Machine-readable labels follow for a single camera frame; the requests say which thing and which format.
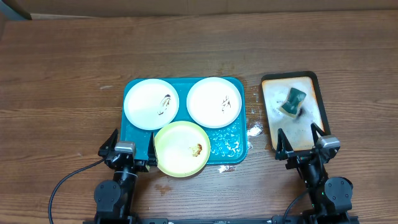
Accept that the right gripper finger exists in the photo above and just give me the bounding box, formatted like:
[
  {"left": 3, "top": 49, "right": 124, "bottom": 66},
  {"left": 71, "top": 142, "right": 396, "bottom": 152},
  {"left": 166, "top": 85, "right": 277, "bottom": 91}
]
[
  {"left": 310, "top": 123, "right": 326, "bottom": 148},
  {"left": 275, "top": 128, "right": 294, "bottom": 161}
]

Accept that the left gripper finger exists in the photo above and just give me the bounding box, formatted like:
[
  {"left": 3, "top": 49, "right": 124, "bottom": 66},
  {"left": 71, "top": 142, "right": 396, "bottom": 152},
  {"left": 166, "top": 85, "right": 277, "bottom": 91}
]
[
  {"left": 147, "top": 132, "right": 157, "bottom": 166},
  {"left": 98, "top": 129, "right": 119, "bottom": 156}
]

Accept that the green yellow sponge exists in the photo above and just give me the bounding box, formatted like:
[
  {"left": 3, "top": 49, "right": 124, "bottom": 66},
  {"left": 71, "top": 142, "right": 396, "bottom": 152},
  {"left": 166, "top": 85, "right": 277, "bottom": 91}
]
[{"left": 279, "top": 88, "right": 307, "bottom": 118}]

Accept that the white plate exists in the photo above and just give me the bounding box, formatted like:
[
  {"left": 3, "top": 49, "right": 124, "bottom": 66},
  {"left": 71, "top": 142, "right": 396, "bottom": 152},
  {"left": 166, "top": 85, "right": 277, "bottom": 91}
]
[
  {"left": 123, "top": 79, "right": 179, "bottom": 131},
  {"left": 187, "top": 77, "right": 243, "bottom": 129}
]

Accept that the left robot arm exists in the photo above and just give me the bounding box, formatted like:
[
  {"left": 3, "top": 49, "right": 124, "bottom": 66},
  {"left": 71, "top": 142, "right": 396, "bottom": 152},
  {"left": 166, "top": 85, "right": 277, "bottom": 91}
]
[{"left": 93, "top": 129, "right": 157, "bottom": 224}]

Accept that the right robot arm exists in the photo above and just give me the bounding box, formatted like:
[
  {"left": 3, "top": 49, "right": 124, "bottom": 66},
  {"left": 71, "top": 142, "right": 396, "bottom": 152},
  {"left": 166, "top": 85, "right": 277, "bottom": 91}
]
[{"left": 272, "top": 123, "right": 359, "bottom": 224}]

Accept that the black baking tray with suds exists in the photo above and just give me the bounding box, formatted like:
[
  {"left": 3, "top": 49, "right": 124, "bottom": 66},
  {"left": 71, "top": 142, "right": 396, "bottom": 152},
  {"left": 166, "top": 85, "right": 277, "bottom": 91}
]
[{"left": 261, "top": 71, "right": 330, "bottom": 151}]

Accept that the yellow-green plate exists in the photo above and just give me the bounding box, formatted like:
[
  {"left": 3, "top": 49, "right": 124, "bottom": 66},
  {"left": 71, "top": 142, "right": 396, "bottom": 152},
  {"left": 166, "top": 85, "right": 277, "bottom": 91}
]
[{"left": 154, "top": 121, "right": 211, "bottom": 178}]

